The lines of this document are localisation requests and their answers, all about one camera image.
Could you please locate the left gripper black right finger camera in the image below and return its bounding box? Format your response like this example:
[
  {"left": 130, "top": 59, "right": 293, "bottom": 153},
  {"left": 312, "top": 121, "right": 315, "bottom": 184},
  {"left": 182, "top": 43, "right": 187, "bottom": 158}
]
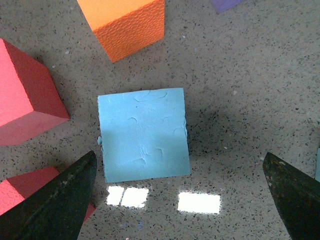
[{"left": 262, "top": 152, "right": 320, "bottom": 240}]

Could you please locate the purple foam cube back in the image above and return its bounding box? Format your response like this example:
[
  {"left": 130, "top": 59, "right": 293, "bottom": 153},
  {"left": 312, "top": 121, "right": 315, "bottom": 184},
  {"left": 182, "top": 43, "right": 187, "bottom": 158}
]
[{"left": 210, "top": 0, "right": 244, "bottom": 14}]

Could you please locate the smooth light blue foam cube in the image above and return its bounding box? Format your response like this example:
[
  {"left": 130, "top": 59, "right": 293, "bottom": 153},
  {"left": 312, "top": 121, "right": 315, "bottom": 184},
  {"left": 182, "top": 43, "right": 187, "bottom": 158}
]
[{"left": 314, "top": 147, "right": 320, "bottom": 182}]

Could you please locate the dented light blue foam cube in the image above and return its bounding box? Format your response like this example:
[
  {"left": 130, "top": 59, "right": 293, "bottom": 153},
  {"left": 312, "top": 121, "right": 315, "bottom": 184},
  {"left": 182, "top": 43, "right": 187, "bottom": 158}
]
[{"left": 97, "top": 88, "right": 191, "bottom": 183}]

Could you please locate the red foam cube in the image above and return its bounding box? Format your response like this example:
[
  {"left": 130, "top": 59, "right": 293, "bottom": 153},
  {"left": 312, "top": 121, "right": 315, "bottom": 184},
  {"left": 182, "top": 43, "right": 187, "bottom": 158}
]
[
  {"left": 0, "top": 39, "right": 70, "bottom": 146},
  {"left": 0, "top": 166, "right": 97, "bottom": 223}
]

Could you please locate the orange foam cube left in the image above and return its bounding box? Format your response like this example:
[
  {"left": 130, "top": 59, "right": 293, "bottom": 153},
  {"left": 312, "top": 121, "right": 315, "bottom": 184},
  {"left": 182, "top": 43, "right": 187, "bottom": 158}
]
[{"left": 77, "top": 0, "right": 165, "bottom": 63}]

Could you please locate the red foam cube rear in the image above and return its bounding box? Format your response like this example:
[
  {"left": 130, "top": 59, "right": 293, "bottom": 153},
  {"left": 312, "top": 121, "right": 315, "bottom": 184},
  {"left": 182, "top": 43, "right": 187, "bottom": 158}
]
[{"left": 0, "top": 39, "right": 70, "bottom": 146}]

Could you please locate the red foam cube front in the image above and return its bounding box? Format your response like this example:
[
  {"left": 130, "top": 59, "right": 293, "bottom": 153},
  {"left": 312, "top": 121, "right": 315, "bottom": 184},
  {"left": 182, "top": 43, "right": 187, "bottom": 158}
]
[{"left": 0, "top": 166, "right": 97, "bottom": 223}]

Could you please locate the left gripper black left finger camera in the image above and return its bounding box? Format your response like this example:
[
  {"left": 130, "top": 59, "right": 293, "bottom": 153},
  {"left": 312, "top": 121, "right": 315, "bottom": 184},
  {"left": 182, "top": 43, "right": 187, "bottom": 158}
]
[{"left": 0, "top": 150, "right": 97, "bottom": 240}]

